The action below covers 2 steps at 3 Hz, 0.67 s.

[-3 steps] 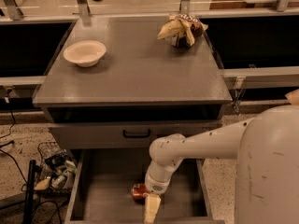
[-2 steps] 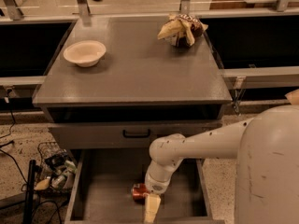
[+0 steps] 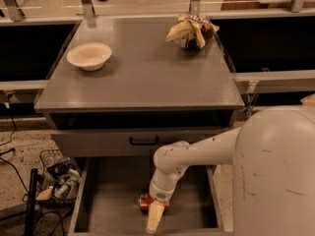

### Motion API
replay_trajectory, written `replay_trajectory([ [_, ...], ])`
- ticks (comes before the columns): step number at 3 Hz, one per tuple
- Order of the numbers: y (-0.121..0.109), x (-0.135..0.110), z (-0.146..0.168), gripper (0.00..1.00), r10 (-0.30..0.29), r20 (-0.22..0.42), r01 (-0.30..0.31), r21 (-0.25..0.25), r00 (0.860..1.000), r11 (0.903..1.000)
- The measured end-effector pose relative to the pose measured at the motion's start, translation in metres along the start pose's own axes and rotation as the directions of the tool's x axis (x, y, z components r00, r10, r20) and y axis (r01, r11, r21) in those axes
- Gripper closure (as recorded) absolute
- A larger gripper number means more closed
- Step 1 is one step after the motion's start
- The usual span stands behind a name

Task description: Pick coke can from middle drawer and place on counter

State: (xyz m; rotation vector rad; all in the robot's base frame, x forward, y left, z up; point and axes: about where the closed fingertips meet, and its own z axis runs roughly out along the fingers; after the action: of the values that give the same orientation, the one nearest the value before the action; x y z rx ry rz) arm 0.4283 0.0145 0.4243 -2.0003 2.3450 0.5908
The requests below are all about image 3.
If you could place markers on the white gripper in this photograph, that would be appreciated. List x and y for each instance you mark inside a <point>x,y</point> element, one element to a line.
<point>159,195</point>

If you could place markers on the white paper bowl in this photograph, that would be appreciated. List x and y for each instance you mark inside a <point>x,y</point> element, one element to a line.
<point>89,56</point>

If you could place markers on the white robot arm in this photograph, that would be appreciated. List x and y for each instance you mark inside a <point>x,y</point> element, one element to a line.
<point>273,158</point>

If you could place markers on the wire basket with items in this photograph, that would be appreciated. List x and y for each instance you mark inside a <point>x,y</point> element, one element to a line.
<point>60,181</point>

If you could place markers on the grey top drawer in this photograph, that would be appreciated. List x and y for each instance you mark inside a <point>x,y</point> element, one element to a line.
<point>115,142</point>

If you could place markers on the black drawer handle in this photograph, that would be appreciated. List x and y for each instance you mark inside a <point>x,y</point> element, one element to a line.
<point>135,142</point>

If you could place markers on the brown chip bag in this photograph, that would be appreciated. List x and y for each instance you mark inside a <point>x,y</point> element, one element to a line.
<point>191,32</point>

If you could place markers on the grey open middle drawer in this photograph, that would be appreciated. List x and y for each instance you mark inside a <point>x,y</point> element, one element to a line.
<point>108,201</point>

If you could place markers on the black stand post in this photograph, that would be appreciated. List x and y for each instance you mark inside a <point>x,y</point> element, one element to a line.
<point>31,204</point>

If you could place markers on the red coke can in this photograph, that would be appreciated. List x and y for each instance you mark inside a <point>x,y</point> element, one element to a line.
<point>145,200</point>

